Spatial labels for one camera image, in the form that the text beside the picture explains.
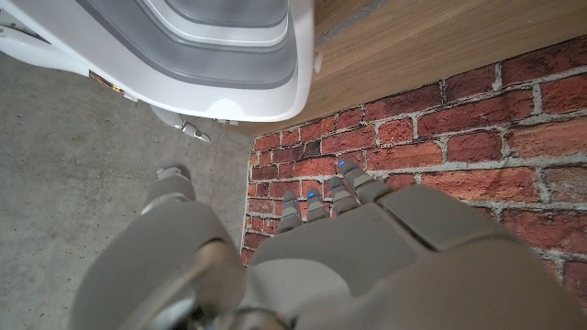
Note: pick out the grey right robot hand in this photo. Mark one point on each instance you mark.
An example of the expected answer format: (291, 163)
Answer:
(183, 124)

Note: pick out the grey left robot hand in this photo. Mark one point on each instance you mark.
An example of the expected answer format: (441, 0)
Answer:
(344, 266)

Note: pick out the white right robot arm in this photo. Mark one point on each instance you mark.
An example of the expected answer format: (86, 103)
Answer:
(36, 52)

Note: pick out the white grey collapsible bucket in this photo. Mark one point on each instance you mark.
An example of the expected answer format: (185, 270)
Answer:
(183, 55)

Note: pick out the printed brick backdrop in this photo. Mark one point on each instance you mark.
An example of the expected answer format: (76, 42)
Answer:
(458, 137)

